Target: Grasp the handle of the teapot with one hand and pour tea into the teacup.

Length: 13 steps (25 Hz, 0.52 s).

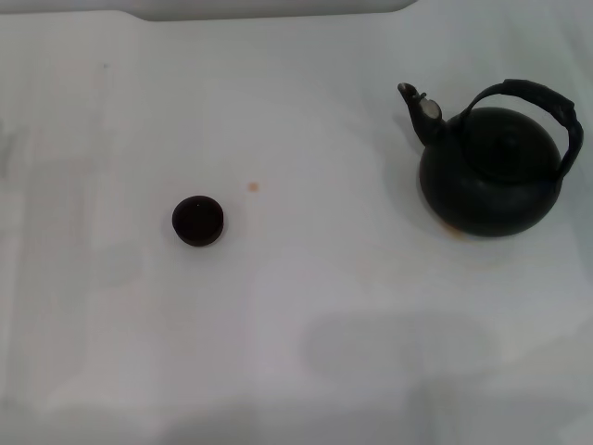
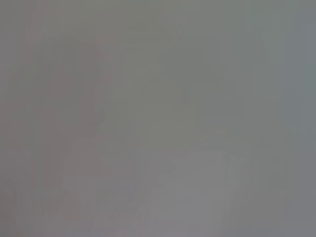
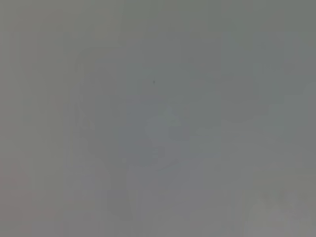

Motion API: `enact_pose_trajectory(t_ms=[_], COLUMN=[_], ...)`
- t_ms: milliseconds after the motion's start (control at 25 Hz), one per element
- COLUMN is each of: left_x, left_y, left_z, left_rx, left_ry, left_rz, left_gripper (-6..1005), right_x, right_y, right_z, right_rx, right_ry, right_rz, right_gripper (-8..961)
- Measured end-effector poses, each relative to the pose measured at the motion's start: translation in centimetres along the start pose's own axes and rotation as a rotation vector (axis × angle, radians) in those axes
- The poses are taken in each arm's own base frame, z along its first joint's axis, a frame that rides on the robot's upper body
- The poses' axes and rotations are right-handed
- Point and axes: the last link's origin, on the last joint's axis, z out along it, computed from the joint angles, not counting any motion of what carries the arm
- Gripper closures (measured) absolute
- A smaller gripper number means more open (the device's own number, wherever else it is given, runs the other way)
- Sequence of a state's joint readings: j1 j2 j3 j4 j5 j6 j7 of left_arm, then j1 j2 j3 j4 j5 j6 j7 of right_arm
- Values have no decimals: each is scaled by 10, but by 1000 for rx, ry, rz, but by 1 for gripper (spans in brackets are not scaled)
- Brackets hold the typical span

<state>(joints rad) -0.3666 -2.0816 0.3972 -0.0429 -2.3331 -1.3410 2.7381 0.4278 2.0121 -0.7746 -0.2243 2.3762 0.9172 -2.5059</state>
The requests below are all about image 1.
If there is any small dark brown teacup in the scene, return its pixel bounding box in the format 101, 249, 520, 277
170, 195, 227, 248

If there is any black round teapot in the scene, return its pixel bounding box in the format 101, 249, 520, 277
397, 78, 585, 238

